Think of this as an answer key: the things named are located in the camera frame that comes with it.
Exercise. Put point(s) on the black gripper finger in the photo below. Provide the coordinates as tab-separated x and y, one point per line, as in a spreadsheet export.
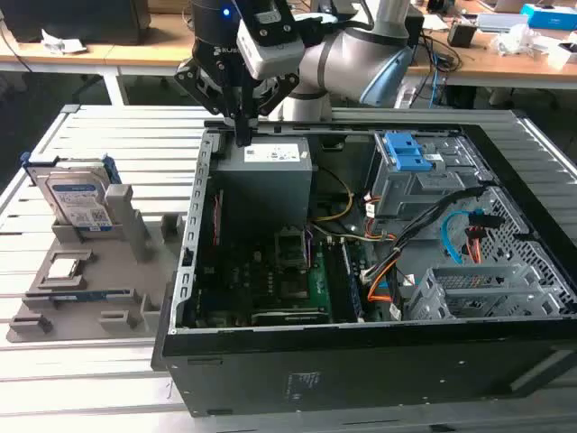
203	85
281	90

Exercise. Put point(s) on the hard disk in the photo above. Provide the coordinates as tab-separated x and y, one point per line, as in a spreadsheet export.
76	198

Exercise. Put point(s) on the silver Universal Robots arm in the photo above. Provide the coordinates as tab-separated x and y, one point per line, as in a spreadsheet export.
342	58

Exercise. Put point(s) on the grey perforated disk bay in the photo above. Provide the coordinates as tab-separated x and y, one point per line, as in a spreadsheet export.
478	297

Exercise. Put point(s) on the grey power supply unit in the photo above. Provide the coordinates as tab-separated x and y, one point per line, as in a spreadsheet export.
266	189

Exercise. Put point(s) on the white power strip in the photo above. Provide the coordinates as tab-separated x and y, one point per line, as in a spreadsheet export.
404	97

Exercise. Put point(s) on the blue drive carrier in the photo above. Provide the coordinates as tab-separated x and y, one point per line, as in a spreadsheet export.
403	149

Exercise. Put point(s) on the large black box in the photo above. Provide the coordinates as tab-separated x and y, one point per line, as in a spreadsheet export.
76	20

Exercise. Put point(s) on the crumpled white paper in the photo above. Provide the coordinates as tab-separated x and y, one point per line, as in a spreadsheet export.
63	40

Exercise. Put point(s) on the black speaker box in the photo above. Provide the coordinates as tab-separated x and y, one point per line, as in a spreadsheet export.
415	27

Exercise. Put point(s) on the grey drive bay cage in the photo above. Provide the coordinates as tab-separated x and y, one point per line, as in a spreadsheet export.
405	194

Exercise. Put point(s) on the CPU socket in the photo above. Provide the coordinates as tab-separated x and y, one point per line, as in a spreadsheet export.
290	252

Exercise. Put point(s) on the small black box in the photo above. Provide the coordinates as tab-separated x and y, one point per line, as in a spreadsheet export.
462	35

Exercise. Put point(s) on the green motherboard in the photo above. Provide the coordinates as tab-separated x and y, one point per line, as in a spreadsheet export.
243	279

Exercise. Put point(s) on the installed RAM stick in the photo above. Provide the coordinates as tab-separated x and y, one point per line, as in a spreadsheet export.
354	284

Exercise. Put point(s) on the grey parts rack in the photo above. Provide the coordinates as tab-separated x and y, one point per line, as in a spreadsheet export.
112	279

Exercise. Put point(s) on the black graphics card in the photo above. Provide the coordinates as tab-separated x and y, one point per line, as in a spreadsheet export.
288	317

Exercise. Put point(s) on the silver CPU chip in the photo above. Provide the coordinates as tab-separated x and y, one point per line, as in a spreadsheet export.
63	269

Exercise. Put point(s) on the clear plastic bag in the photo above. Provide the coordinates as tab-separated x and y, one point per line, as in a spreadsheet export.
518	40

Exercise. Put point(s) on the blue RAM stick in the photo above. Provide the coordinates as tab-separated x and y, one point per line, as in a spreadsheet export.
81	296

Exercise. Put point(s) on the blue cardboard box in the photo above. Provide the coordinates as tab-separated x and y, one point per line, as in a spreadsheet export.
550	20

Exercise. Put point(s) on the white box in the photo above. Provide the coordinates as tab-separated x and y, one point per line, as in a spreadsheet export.
559	56

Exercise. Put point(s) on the black open PC case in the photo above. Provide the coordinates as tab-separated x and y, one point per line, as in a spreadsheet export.
360	374

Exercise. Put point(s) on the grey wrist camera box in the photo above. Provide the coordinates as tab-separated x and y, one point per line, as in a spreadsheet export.
275	58

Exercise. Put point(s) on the wooden desk white frame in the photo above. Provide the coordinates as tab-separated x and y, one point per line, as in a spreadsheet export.
135	54

